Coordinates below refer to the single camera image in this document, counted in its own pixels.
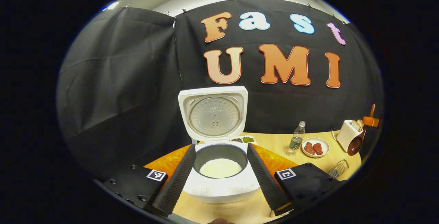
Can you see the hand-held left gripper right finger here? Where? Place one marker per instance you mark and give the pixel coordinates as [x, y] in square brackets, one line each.
[264, 183]

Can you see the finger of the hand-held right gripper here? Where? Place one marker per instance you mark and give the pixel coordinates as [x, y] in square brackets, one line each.
[371, 121]

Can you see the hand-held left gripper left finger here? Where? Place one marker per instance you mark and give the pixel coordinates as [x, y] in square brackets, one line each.
[178, 183]

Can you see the brown wooden spoon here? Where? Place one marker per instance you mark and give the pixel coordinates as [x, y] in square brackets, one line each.
[355, 145]

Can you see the white rice heap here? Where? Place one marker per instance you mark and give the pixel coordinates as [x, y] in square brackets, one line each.
[220, 168]

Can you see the white rice cooker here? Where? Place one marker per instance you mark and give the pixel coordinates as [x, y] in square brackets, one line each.
[214, 117]

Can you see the toasted bread slice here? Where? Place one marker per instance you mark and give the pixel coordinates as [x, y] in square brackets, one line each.
[360, 124]
[355, 126]

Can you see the white toaster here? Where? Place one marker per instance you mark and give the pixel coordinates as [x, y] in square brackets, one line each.
[344, 136]

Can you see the white divided bean tray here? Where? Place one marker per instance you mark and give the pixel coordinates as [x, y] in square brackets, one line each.
[247, 139]

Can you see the white round plate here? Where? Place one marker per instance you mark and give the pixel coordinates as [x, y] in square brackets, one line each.
[325, 141]

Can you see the clear plastic water bottle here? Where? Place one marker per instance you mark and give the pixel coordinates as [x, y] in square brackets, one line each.
[295, 141]

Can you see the red meat piece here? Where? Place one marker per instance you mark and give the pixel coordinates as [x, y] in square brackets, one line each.
[309, 148]
[318, 149]

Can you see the black backdrop cloth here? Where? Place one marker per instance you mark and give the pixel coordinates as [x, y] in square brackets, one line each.
[120, 80]

